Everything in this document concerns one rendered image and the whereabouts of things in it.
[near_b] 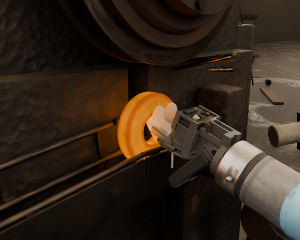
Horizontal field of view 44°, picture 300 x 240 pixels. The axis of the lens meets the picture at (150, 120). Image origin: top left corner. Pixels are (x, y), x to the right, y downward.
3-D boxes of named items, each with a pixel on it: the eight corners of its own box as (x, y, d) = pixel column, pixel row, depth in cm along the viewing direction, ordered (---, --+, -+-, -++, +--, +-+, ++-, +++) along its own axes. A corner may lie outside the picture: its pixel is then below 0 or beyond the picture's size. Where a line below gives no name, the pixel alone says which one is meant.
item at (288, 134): (267, 143, 103) (267, 122, 101) (298, 138, 104) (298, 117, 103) (278, 151, 97) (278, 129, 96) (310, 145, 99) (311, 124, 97)
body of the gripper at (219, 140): (198, 103, 73) (249, 132, 66) (187, 140, 77) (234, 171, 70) (172, 109, 68) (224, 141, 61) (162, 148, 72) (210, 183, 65)
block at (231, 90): (190, 172, 103) (193, 85, 96) (207, 164, 108) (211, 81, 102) (223, 184, 96) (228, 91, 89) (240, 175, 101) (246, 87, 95)
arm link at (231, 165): (255, 187, 68) (225, 205, 62) (234, 173, 71) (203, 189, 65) (273, 146, 64) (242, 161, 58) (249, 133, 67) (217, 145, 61)
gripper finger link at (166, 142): (163, 122, 76) (195, 143, 71) (161, 130, 77) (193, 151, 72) (146, 126, 73) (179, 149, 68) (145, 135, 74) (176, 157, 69)
